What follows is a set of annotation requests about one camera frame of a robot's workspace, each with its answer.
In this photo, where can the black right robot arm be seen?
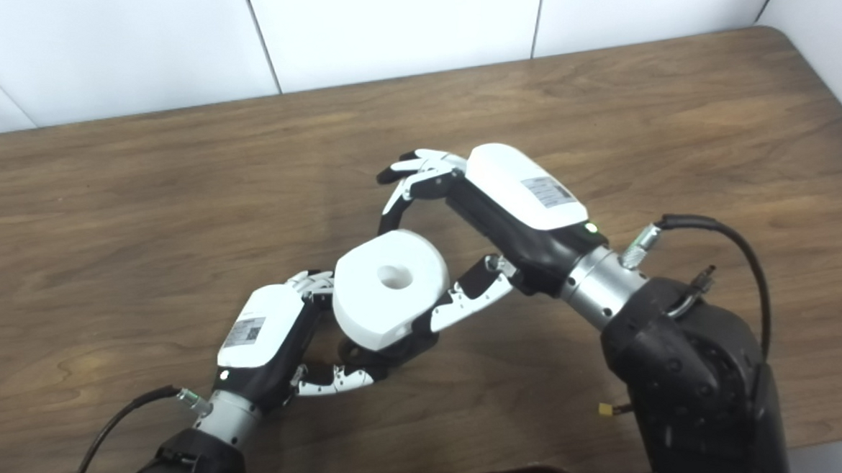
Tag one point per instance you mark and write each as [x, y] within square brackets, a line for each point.
[688, 381]

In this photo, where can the black flanged holder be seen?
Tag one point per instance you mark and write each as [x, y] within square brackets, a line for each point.
[405, 349]

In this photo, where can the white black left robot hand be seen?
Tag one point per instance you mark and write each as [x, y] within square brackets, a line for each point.
[263, 324]

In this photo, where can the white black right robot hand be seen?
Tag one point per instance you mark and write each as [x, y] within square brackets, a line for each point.
[520, 195]

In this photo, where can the small yellow connector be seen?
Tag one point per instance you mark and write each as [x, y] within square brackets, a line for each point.
[606, 409]

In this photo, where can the round white piece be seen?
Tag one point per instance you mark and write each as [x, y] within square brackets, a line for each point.
[374, 296]

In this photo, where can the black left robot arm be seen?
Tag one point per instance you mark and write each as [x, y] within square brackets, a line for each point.
[195, 472]

